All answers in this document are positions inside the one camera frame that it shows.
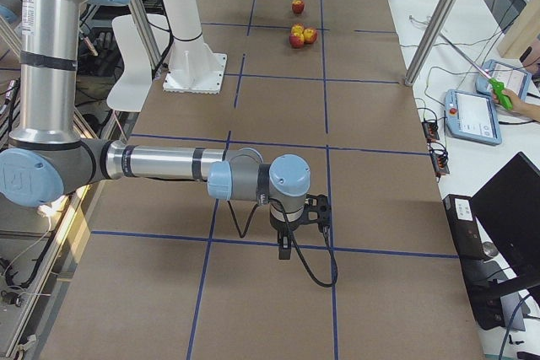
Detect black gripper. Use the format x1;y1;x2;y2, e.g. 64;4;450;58
270;202;307;260

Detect lone red yellow apple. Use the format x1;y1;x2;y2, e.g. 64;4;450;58
291;0;305;15

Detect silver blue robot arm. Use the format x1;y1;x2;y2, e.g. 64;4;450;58
1;0;311;259

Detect person hand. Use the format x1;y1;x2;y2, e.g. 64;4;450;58
492;89;528;115

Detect lower orange black adapter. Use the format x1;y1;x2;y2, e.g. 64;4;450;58
428;141;450;179

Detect orange black adapter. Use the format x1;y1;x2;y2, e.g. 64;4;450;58
428;141;450;179
418;107;440;142

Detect upper orange black adapter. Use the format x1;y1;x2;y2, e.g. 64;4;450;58
418;107;440;142

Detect front red yellow apple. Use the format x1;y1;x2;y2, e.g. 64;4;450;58
289;32;305;49

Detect right red yellow apple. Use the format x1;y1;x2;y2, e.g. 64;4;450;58
303;27;318;44

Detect back red yellow apple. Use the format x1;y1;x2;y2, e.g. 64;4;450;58
290;24;305;34

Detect white chair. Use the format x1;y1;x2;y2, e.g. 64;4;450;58
107;14;167;112

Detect black desktop computer box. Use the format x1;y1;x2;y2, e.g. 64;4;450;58
441;193;527;331

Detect near blue teach pendant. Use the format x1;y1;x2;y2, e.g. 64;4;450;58
445;89;502;145

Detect blue teach pendant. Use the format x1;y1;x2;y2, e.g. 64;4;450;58
475;59;532;101
445;89;502;145

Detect black monitor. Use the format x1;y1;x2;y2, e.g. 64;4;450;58
471;152;539;275

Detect far blue teach pendant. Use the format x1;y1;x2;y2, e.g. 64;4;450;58
475;59;532;101

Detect wooden board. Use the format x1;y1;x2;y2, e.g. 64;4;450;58
497;0;539;59

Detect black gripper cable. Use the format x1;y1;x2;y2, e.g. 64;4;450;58
227;196;339;288

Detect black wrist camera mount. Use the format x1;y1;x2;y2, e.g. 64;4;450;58
303;194;332;231

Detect white camera stand pillar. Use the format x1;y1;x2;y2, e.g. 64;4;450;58
163;0;227;94

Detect green handled grabber tool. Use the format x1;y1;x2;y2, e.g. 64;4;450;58
440;33;515;110

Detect aluminium frame post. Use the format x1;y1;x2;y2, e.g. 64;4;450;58
404;0;456;87

